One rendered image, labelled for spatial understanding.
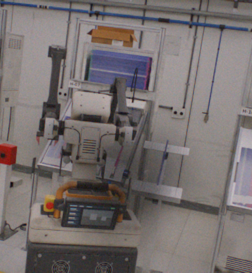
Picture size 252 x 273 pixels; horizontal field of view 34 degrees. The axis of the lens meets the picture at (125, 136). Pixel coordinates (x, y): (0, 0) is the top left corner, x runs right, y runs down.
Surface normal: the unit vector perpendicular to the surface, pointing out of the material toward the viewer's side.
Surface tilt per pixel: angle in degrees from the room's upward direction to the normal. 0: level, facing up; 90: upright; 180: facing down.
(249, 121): 90
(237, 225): 90
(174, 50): 90
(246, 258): 90
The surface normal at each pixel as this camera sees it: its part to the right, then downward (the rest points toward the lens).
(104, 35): -0.19, -0.04
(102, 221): 0.11, 0.58
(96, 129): 0.20, 0.05
